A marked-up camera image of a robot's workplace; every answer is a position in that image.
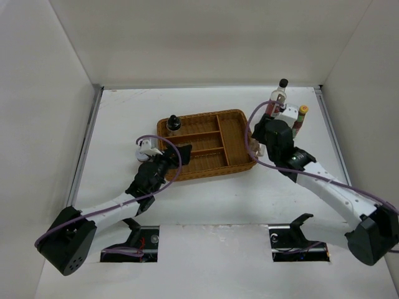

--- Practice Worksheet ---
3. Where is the white lid spice jar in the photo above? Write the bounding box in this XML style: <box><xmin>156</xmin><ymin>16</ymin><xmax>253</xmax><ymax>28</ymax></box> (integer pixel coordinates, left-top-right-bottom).
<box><xmin>135</xmin><ymin>148</ymin><xmax>149</xmax><ymax>163</ymax></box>

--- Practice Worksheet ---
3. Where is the black cap spice bottle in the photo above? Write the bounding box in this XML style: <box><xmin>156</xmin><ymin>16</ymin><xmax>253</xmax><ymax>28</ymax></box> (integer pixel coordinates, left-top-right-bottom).
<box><xmin>166</xmin><ymin>115</ymin><xmax>181</xmax><ymax>136</ymax></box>

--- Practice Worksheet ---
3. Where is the purple cable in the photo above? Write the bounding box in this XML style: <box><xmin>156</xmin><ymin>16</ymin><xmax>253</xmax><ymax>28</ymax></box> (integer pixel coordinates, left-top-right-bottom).
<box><xmin>244</xmin><ymin>100</ymin><xmax>399</xmax><ymax>216</ymax></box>
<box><xmin>34</xmin><ymin>134</ymin><xmax>183</xmax><ymax>259</ymax></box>

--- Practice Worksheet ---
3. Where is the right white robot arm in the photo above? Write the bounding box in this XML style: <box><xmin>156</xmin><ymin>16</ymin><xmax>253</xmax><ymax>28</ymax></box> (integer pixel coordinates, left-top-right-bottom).
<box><xmin>252</xmin><ymin>115</ymin><xmax>398</xmax><ymax>266</ymax></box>

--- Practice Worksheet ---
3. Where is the tall dark sauce bottle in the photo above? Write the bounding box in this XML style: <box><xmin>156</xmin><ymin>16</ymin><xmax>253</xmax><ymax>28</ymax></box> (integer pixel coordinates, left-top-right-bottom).
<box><xmin>265</xmin><ymin>78</ymin><xmax>289</xmax><ymax>118</ymax></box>

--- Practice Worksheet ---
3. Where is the brown wicker divided tray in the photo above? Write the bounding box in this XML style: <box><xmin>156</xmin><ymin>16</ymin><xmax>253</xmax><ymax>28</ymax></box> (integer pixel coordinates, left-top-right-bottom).
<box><xmin>156</xmin><ymin>109</ymin><xmax>256</xmax><ymax>181</ymax></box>

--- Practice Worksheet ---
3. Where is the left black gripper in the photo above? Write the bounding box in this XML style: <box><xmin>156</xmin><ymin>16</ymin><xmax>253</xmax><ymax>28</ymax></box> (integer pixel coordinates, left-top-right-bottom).
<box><xmin>148</xmin><ymin>145</ymin><xmax>191</xmax><ymax>194</ymax></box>

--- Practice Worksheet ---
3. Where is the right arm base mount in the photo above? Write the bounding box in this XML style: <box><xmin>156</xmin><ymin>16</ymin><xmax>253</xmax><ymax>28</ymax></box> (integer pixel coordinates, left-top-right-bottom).
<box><xmin>268</xmin><ymin>213</ymin><xmax>330</xmax><ymax>262</ymax></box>

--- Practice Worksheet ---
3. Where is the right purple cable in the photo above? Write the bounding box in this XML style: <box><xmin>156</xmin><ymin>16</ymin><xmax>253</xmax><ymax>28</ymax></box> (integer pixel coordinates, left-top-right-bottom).
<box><xmin>244</xmin><ymin>100</ymin><xmax>399</xmax><ymax>216</ymax></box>

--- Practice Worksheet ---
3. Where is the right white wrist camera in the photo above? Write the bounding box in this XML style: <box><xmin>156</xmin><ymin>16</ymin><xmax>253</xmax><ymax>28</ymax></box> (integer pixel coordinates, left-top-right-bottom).
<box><xmin>276</xmin><ymin>104</ymin><xmax>299</xmax><ymax>128</ymax></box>

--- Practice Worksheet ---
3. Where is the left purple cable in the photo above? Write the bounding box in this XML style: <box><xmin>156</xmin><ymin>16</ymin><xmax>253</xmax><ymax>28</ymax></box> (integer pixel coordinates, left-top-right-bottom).
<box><xmin>34</xmin><ymin>134</ymin><xmax>183</xmax><ymax>259</ymax></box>

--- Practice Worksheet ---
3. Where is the pink cap spice jar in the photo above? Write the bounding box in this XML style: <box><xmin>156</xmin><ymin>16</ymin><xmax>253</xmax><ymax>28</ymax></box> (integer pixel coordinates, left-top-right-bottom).
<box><xmin>249</xmin><ymin>138</ymin><xmax>266</xmax><ymax>158</ymax></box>

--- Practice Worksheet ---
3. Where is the green bottle yellow cap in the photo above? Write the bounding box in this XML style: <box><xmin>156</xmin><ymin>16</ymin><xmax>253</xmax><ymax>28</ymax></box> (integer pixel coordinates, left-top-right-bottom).
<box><xmin>292</xmin><ymin>105</ymin><xmax>309</xmax><ymax>138</ymax></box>

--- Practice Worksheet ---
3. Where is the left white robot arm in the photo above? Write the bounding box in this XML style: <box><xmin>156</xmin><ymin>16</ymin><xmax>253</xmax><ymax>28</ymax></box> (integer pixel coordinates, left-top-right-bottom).
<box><xmin>34</xmin><ymin>144</ymin><xmax>193</xmax><ymax>276</ymax></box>

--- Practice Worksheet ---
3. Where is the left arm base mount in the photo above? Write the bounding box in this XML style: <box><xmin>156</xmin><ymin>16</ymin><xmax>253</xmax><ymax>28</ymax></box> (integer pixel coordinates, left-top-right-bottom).
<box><xmin>100</xmin><ymin>218</ymin><xmax>160</xmax><ymax>263</ymax></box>

